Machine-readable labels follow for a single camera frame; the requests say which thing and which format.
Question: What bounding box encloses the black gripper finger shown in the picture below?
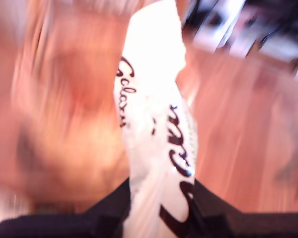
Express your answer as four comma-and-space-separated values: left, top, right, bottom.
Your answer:
85, 178, 132, 238
190, 180, 249, 238

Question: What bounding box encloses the white Galaxy egg bag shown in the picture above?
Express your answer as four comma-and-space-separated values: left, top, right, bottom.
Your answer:
113, 0, 198, 238

